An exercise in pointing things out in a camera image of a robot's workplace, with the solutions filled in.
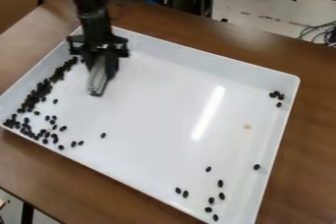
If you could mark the grey tool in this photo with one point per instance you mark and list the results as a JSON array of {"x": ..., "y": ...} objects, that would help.
[{"x": 99, "y": 82}]

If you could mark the pile of black bits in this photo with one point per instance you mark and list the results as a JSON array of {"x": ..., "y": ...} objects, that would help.
[
  {"x": 214, "y": 192},
  {"x": 276, "y": 97},
  {"x": 37, "y": 103}
]

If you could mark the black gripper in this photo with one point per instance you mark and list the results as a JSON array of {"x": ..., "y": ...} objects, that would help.
[{"x": 97, "y": 34}]

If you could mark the white tray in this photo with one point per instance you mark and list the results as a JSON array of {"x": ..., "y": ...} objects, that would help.
[{"x": 175, "y": 116}]

